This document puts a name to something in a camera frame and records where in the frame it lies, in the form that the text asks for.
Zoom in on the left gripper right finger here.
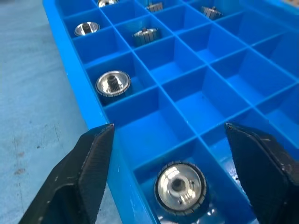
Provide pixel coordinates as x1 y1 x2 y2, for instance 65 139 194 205
224 122 299 224

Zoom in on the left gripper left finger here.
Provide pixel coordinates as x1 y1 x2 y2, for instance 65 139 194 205
18 123 115 224

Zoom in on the blue plastic compartment tray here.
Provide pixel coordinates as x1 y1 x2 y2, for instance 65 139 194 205
42 0 299 224

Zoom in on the silver metal roller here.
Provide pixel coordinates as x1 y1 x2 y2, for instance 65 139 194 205
97 0 120 8
132 28 162 46
201 6 223 21
154 161 207 217
145 2 164 13
73 22 100 37
95 71 132 105

